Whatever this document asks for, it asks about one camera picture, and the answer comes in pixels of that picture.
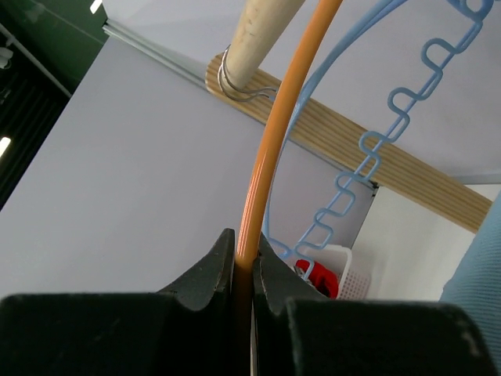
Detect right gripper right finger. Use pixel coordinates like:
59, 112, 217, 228
253, 238, 497, 375

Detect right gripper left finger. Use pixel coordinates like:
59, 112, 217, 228
1, 229, 235, 375

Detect red trousers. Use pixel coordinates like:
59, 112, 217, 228
294, 259, 339, 299

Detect orange hanger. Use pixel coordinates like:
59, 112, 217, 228
228, 1, 341, 375

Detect light blue plastic hanger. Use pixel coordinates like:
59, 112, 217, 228
262, 1, 404, 260

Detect white plastic basket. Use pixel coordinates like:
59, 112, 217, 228
301, 244, 371, 300

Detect wooden clothes rack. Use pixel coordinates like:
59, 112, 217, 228
205, 1, 492, 233

